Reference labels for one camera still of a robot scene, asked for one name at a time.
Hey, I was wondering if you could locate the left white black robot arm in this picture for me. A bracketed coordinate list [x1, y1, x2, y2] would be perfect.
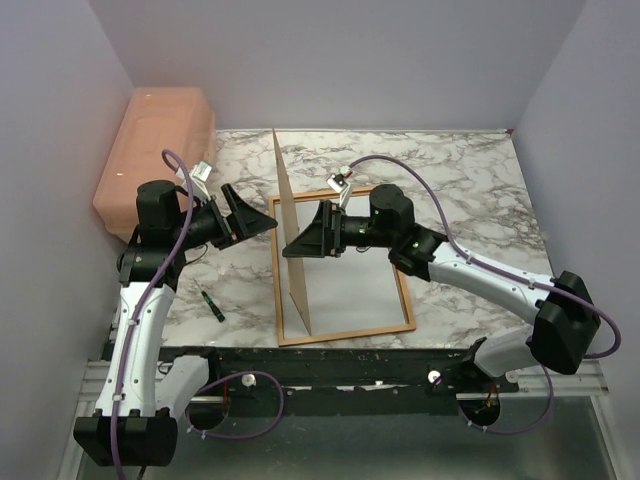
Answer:
[73, 180, 277, 469]

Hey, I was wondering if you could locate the pink translucent plastic box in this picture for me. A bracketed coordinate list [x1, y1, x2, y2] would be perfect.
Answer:
[93, 87, 216, 242]

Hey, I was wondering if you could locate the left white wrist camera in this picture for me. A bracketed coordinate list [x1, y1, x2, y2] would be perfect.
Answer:
[175, 161, 213, 208]

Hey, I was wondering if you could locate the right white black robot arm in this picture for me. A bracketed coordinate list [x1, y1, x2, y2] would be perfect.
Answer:
[283, 184, 600, 392]

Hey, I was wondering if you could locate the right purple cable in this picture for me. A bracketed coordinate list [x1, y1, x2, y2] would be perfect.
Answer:
[344, 155, 621, 435]

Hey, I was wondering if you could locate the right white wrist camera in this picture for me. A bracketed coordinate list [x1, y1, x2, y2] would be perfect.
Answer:
[327, 166, 353, 212]

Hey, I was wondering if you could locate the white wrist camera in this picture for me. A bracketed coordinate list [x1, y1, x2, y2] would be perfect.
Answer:
[327, 166, 353, 212]
[175, 161, 213, 208]

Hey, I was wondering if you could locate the brown cardboard backing board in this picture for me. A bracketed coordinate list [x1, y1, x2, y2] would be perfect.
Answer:
[272, 130, 312, 335]

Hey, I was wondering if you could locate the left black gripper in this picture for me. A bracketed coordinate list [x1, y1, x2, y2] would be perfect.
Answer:
[172, 183, 277, 250]

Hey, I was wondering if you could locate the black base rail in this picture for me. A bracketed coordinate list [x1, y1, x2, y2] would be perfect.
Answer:
[160, 346, 518, 418]

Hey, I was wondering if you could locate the small black green connector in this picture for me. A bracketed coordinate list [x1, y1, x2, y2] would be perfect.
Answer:
[194, 281, 226, 323]

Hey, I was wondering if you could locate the mountain landscape photo print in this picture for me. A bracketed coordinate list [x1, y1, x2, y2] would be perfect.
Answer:
[277, 192, 407, 336]

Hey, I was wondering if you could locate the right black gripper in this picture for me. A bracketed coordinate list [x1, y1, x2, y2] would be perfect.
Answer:
[283, 202, 395, 260]

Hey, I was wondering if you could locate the aluminium extrusion rail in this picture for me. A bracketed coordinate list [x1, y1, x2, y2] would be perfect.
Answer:
[74, 249, 609, 451]

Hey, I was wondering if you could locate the orange wooden picture frame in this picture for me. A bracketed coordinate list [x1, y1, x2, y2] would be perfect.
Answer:
[268, 184, 417, 348]

